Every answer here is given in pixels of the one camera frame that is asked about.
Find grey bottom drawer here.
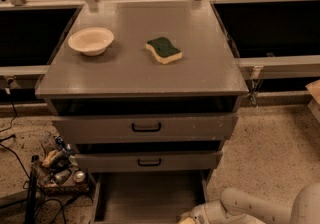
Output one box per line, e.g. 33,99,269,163
90,171,207,224

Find wooden box at right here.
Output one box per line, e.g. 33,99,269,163
306,80,320,123

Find green yellow sponge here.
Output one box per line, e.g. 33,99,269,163
145,37,183,64

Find tray of cans and clutter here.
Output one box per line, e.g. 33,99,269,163
31,132,90,195

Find black floor cables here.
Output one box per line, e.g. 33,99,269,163
0,101,96,224

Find white bowl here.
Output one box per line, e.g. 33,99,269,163
68,27,114,56

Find grey top drawer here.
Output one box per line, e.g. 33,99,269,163
53,113,238,144

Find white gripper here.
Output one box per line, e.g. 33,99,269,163
178,201,232,224

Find black stand post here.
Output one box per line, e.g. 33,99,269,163
24,169,37,224

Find grey drawer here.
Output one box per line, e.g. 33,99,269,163
90,171,207,224
75,151,222,173
53,113,238,144

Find grey middle drawer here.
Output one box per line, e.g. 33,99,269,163
75,151,222,173

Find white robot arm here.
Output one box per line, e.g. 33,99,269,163
177,183,320,224

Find grey drawer cabinet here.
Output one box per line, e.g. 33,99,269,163
34,0,250,182

